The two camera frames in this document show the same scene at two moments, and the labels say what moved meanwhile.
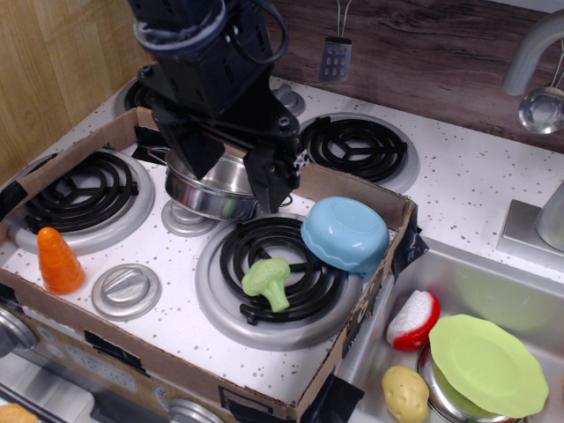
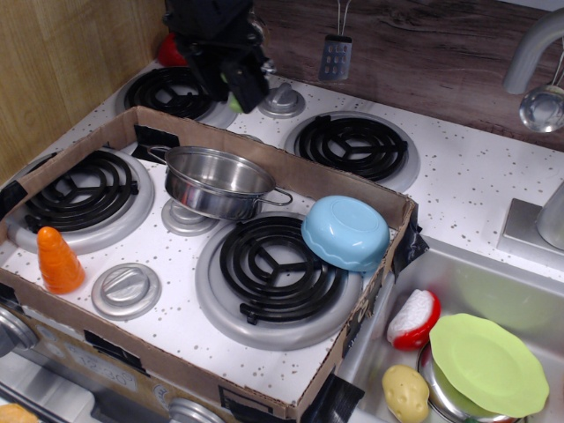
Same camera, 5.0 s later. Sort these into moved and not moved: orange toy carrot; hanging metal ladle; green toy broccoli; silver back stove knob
Moved: green toy broccoli
Not moved: hanging metal ladle; orange toy carrot; silver back stove knob
